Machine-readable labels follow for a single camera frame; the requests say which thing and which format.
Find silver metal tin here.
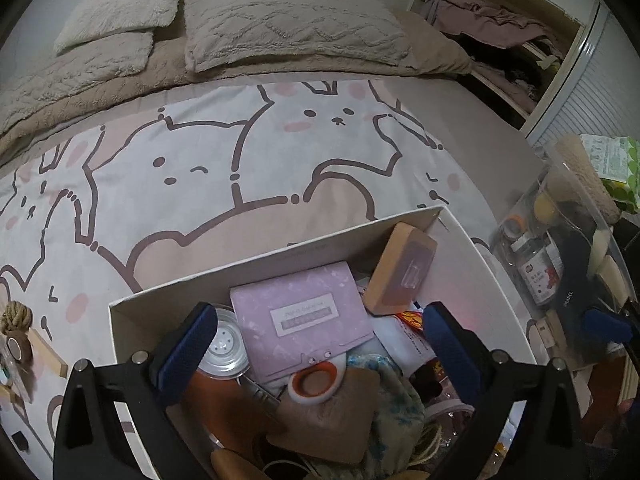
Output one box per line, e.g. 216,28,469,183
198,304,250,380

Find right quilted beige pillow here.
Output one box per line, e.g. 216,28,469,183
184,0,410,73

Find supplement bottle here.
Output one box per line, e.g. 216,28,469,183
511,232,561,307

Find long wooden block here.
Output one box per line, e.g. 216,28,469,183
27,328,68,378

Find clothes pile in closet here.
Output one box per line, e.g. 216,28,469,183
418,0,568,118

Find brown tape roll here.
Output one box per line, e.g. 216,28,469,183
6,330,32,365

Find purple card box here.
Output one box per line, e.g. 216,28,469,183
230,261,373,384

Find clear plastic bin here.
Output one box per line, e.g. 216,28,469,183
490,134,639,370

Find small black box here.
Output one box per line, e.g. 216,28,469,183
11,431,29,452

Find small fluffy beige pillow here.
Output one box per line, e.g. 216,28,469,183
53,0,180,54

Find knotted rope ball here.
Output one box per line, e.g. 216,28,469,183
0,301,32,335

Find quilted beige pillow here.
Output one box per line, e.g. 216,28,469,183
1,32,154,132
184,0,410,73

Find red packet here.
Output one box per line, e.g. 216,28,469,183
395,310,425,338

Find orange white scissors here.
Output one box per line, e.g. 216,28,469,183
240,353,347,405

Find left quilted beige pillow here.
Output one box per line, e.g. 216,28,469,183
1,32,154,132

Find beige folded blanket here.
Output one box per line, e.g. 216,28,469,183
1,11,472,165

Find cartoon bunny bedsheet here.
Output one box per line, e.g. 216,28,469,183
0,77,501,461

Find floral fabric pouch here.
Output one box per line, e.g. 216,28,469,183
344,352,426,479

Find white storage box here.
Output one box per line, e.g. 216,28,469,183
106,204,539,480

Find square carved cork coaster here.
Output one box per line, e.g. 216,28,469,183
362,222,437,316

